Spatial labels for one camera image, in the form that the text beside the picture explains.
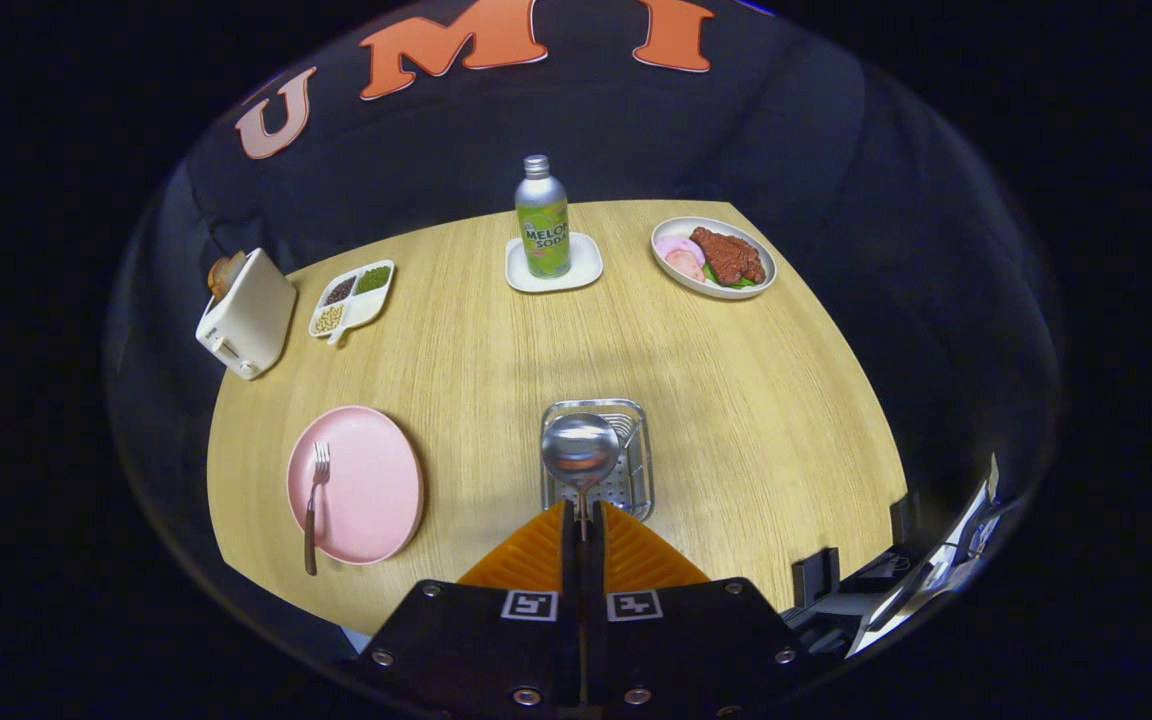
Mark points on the pile of yellow soybeans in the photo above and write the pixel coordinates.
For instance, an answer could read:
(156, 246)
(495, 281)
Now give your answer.
(329, 318)

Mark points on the brown fried meat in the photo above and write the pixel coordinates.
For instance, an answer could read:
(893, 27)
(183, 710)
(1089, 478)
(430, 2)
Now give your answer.
(729, 256)

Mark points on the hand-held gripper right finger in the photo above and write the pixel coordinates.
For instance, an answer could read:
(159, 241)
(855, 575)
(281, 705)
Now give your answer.
(686, 650)

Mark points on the brown toast slice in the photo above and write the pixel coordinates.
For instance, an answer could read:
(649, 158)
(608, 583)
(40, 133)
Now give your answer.
(218, 280)
(234, 268)

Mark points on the green lettuce leaf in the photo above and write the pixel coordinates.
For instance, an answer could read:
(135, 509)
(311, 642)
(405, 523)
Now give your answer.
(741, 284)

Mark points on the white toaster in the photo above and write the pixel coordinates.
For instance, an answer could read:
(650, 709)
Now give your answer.
(251, 315)

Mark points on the pink ham slice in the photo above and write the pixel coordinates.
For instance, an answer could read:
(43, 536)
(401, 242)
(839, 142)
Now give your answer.
(684, 266)
(676, 245)

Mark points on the white divided snack dish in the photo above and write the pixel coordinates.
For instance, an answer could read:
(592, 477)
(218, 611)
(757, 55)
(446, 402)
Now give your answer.
(366, 305)

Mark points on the pile of green beans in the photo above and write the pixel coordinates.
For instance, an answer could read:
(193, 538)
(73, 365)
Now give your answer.
(373, 279)

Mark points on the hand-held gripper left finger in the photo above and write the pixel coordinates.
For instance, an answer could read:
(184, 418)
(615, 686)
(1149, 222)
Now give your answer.
(476, 650)

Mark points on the pink plate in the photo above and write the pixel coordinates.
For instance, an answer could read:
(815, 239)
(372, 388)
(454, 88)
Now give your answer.
(366, 490)

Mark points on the white food plate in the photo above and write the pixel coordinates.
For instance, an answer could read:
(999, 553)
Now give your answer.
(676, 285)

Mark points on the dark equipment with white panel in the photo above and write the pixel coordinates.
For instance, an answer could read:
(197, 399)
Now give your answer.
(926, 580)

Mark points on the green soda bottle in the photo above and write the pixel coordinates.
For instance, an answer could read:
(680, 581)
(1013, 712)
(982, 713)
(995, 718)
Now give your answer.
(543, 225)

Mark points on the pile of dark red beans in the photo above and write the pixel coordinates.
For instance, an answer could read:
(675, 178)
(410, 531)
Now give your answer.
(340, 291)

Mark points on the white square coaster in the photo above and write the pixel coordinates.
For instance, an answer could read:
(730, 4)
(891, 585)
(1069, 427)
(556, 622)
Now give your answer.
(586, 265)

